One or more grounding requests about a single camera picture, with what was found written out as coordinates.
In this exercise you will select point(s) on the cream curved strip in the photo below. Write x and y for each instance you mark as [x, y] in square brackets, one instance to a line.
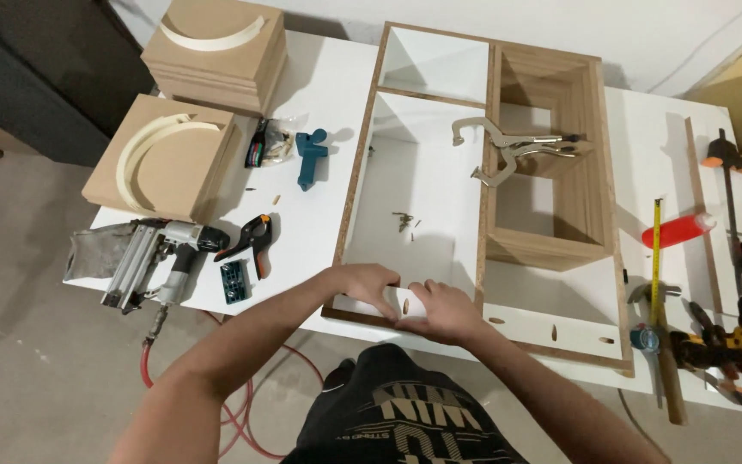
[213, 44]

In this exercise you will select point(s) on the person's right hand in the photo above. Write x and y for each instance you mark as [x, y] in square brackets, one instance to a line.
[448, 319]

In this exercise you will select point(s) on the yellow tape measure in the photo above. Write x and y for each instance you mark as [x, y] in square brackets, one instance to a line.
[655, 270]

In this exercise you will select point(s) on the small heap of screws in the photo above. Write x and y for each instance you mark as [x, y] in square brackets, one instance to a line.
[403, 220]

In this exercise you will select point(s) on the clear bag of dowels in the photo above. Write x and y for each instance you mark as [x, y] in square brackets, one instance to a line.
[274, 143]

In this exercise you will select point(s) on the yellow-brown board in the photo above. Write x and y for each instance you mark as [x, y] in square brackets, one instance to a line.
[741, 80]

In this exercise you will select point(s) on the blue pocket-hole jig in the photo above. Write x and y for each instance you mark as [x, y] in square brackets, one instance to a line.
[310, 158]

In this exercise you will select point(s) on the white chipboard cabinet carcass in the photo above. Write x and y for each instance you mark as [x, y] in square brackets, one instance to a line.
[422, 187]

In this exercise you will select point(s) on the small blue drill guide block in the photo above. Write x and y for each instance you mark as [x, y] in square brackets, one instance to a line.
[234, 282]

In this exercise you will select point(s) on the steel locking C-clamp pliers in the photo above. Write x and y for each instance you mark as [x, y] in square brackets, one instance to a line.
[513, 143]

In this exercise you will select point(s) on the wood-grain box frame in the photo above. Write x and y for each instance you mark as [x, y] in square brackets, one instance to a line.
[593, 161]

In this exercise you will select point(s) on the black orange bar clamp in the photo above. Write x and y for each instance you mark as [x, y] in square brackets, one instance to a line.
[725, 158]

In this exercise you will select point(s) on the person's left hand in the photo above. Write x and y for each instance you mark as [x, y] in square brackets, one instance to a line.
[355, 283]

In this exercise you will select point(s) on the black orange spring clamp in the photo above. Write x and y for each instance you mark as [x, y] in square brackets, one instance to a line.
[254, 237]

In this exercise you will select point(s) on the small white pocket-hole panel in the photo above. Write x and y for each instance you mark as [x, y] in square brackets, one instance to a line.
[413, 303]

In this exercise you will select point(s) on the thin MDF square block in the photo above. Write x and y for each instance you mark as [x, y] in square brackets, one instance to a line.
[184, 164]

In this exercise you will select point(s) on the silver pneumatic nail gun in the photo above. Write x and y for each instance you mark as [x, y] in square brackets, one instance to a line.
[171, 251]

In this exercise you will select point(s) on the thick stack of MDF squares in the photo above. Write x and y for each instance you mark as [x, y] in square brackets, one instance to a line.
[216, 71]

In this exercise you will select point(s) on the grey cloth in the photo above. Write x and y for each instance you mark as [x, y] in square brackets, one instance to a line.
[91, 251]

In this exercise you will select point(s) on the long thin chipboard strip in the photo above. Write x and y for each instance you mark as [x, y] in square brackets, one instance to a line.
[703, 212]

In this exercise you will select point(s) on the pair of cream curved strips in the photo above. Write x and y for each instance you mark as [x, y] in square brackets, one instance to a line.
[131, 161]

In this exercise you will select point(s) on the dark grey sofa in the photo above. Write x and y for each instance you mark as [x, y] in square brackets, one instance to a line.
[42, 71]

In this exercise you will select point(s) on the red plastic bottle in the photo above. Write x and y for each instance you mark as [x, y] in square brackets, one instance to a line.
[674, 231]

